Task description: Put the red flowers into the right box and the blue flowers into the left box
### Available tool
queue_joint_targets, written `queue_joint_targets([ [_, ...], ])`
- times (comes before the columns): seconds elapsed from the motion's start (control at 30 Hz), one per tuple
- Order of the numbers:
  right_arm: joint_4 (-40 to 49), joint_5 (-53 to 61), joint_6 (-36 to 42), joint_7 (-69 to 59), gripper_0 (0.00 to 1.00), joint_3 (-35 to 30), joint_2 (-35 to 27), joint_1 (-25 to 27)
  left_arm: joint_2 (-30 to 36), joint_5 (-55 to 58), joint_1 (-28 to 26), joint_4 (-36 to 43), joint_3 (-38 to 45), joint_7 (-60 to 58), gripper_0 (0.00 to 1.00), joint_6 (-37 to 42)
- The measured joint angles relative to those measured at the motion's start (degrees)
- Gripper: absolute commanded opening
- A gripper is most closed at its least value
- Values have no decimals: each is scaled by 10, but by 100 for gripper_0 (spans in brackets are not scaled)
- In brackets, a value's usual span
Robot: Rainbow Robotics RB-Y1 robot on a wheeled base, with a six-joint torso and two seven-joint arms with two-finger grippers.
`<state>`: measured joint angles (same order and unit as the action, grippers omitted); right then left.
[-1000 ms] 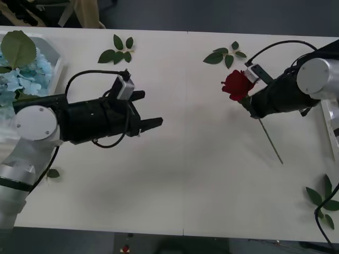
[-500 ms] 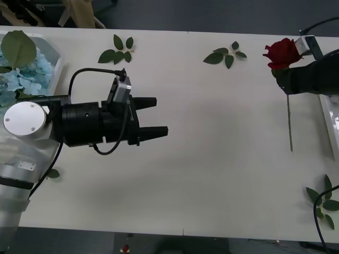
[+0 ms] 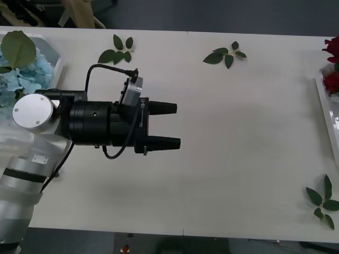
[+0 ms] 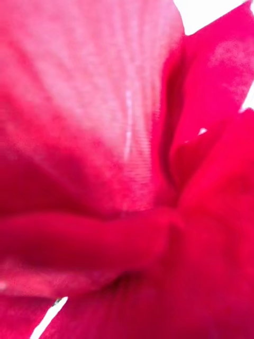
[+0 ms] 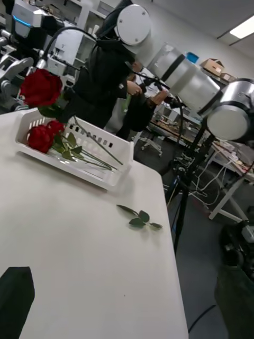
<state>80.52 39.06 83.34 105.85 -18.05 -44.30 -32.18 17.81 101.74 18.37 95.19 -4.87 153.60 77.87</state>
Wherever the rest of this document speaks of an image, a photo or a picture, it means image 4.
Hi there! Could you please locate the red rose with green stem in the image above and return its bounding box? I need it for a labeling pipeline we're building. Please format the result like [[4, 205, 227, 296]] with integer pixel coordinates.
[[0, 0, 254, 339]]

